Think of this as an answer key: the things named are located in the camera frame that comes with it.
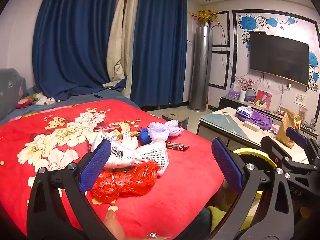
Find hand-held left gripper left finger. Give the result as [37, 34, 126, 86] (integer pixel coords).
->
[26, 139, 118, 240]

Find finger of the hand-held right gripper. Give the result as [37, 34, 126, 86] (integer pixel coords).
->
[261, 136, 320, 178]
[286, 127, 320, 166]

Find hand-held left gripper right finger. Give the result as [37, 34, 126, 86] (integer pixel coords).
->
[211, 137, 302, 240]

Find yellow rimmed black bin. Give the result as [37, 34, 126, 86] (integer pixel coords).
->
[231, 147, 278, 230]

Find red plastic bag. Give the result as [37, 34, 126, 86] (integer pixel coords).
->
[90, 161, 160, 204]

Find white printed plastic bag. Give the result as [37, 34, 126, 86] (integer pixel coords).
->
[90, 129, 170, 177]

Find blue plastic bag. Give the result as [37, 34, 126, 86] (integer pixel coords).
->
[139, 127, 151, 144]

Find person's left hand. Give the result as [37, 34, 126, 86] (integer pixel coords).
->
[103, 209, 171, 240]

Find brown paper bag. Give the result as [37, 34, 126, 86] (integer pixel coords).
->
[276, 109, 302, 148]

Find purple cloth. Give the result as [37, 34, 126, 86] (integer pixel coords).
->
[237, 109, 277, 131]

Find white power strip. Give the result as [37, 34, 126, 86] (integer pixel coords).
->
[243, 121, 260, 132]

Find red snack packet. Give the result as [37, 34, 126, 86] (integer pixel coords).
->
[94, 123, 124, 133]

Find marble top coffee table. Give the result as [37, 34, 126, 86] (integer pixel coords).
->
[196, 107, 310, 164]

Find blue white tissue pack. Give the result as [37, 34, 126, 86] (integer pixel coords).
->
[236, 106, 253, 118]

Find colourful painting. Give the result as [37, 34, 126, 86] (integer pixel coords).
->
[254, 90, 272, 109]

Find dark snack bar wrapper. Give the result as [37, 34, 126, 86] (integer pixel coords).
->
[166, 142, 190, 152]

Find person's green clothing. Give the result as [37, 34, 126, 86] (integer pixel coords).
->
[207, 206, 227, 232]

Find round desk ornament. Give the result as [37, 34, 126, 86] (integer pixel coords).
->
[245, 88, 257, 103]

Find red floral blanket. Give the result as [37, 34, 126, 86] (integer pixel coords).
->
[0, 99, 225, 238]

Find blue bed sheet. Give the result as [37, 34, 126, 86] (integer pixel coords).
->
[0, 86, 142, 128]

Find purple box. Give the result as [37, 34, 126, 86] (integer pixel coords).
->
[227, 83, 241, 98]

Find dark low stool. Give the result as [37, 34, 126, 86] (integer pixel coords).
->
[162, 113, 190, 130]

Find pink flower bouquet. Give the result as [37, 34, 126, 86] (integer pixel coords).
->
[237, 78, 255, 91]

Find white crumpled cloth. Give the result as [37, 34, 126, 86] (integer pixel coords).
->
[35, 95, 56, 106]

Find red plush toy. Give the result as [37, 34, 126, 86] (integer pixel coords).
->
[16, 98, 34, 109]

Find silver tower air conditioner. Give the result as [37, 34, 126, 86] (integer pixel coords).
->
[188, 25, 213, 111]

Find grey pillow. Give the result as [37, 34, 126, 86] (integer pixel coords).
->
[0, 68, 27, 121]

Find blue curtain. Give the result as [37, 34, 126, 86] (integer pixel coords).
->
[130, 0, 188, 108]
[32, 0, 125, 101]

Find beige curtain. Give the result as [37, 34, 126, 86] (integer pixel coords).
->
[106, 0, 143, 90]

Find gold red flower decoration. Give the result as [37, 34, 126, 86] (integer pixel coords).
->
[189, 8, 220, 27]

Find white wall note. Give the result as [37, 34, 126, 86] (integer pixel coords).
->
[294, 93, 307, 106]

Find black wall television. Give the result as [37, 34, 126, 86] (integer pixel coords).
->
[249, 31, 310, 87]

